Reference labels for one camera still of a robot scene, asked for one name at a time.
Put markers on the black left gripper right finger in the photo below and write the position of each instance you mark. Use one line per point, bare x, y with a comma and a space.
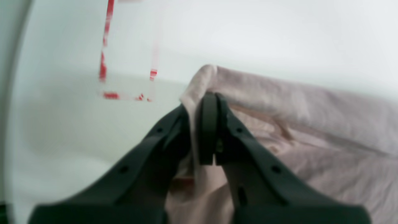
263, 189

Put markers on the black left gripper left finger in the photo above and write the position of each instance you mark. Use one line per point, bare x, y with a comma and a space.
133, 191

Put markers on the mauve t-shirt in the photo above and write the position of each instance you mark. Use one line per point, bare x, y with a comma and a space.
341, 144

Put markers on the red tape rectangle marking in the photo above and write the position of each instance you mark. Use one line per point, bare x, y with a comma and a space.
130, 50

